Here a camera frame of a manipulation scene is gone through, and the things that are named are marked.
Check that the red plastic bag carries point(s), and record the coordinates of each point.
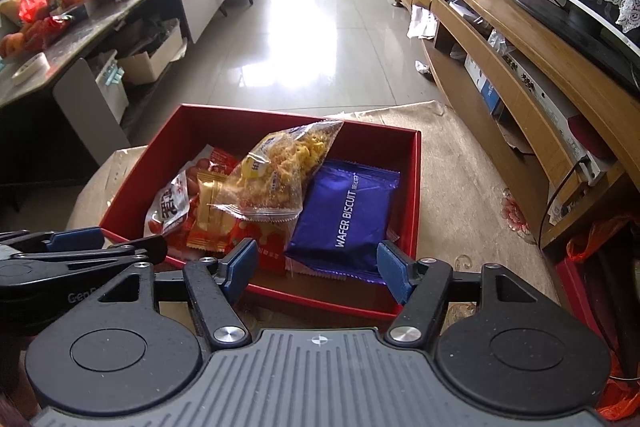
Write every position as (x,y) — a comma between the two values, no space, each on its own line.
(600,237)

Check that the blue and white box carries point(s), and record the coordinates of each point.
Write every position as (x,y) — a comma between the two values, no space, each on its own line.
(482,82)

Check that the red cardboard box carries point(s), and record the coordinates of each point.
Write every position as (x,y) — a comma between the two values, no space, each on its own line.
(395,157)

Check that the flat screen television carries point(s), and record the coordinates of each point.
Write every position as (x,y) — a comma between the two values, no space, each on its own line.
(575,7)

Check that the white flat dish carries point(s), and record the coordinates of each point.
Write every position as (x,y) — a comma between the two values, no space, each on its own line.
(30,68)

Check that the dark long coffee table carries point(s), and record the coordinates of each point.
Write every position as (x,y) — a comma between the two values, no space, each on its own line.
(75,42)

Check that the oranges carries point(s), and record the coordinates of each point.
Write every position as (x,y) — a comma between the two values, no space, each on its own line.
(11,44)

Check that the large red snack packet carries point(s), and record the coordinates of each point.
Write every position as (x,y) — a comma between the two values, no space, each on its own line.
(250,247)

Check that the wooden television cabinet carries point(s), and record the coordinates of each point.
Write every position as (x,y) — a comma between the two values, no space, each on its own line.
(500,17)

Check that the white set-top box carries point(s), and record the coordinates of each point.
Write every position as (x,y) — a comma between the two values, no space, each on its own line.
(555,107)

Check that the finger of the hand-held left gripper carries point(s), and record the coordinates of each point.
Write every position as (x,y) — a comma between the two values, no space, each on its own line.
(135,251)
(77,239)

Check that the gold candy packet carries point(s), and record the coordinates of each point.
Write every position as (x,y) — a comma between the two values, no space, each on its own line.
(212,202)

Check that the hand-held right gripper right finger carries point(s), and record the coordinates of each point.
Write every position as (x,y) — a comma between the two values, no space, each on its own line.
(395,272)

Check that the red bag of snacks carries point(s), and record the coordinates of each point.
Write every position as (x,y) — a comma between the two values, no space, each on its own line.
(45,9)

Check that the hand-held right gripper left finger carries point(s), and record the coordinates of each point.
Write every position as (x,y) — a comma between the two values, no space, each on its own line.
(240,269)

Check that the white jujube snack packet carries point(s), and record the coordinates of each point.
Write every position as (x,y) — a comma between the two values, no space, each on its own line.
(172,207)

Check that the clear-wrapped crispy golden cake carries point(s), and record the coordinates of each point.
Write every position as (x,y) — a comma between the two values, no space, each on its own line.
(280,167)

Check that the purple wafer biscuit packet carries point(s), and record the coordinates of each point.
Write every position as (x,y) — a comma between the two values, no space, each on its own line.
(345,217)

